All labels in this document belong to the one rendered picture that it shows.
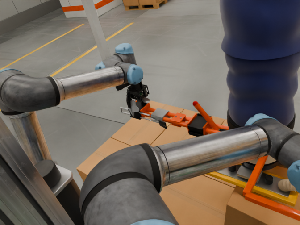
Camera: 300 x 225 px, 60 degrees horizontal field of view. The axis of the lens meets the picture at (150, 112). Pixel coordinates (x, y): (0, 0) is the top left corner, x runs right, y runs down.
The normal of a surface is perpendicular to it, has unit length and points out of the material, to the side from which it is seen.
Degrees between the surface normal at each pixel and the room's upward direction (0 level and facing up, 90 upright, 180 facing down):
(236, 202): 7
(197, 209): 0
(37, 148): 89
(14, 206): 90
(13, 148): 90
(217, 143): 31
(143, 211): 22
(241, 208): 7
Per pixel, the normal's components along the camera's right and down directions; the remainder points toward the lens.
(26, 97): 0.19, 0.25
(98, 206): -0.58, -0.54
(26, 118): 0.59, 0.33
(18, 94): 0.04, 0.06
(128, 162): 0.31, -0.89
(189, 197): -0.22, -0.79
